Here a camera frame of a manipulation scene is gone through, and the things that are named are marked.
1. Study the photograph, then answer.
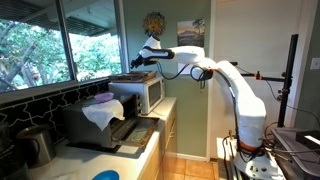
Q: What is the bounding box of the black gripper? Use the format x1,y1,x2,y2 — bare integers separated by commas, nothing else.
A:
130,55,145,69

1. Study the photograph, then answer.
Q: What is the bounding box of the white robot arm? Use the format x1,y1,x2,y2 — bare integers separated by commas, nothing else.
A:
130,36,266,151

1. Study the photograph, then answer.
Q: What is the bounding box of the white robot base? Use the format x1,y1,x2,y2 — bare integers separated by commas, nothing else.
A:
233,149,284,180

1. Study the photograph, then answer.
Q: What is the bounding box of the wooden tray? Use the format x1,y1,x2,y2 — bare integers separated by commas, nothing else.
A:
109,71,157,82

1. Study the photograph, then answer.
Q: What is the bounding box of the white microwave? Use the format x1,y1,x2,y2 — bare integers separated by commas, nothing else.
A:
109,77,165,115

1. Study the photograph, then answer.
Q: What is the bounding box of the purple plastic bowl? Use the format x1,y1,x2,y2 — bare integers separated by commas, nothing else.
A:
94,92,114,103

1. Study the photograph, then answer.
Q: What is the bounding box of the white cloth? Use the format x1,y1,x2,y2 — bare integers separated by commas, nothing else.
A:
82,99,125,131

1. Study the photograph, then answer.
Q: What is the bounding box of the black toaster oven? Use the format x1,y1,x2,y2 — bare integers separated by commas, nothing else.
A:
62,94,159,150

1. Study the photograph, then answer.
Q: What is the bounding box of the wooden kitchen cabinet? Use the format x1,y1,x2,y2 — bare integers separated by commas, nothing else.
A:
138,103,177,180

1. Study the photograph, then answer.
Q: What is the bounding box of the blue plate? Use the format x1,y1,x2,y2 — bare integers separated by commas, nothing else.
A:
92,170,120,180

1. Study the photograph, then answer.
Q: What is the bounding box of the stainless steel pot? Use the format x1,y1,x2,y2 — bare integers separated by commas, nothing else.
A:
16,125,56,168

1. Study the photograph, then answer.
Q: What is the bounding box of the colourful sun wall decoration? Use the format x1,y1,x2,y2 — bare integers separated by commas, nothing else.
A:
143,12,166,37

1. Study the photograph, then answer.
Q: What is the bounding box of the landscape picture on wall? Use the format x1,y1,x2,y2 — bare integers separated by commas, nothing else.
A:
177,19,205,47

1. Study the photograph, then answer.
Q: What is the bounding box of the black camera stand pole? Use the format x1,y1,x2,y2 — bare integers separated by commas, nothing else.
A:
277,34,299,127

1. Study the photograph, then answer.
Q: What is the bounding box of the white light switch plate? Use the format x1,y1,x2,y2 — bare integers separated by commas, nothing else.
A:
310,58,320,70

